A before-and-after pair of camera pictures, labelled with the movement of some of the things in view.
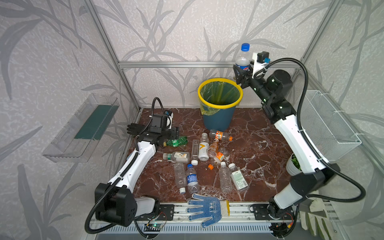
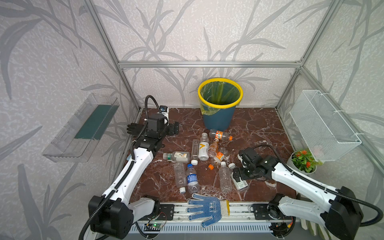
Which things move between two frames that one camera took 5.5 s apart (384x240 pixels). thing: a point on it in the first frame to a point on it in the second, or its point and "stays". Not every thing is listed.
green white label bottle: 239,180 stays
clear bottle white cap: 180,179 stays
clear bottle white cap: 224,174 stays
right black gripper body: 243,77 to 246,155
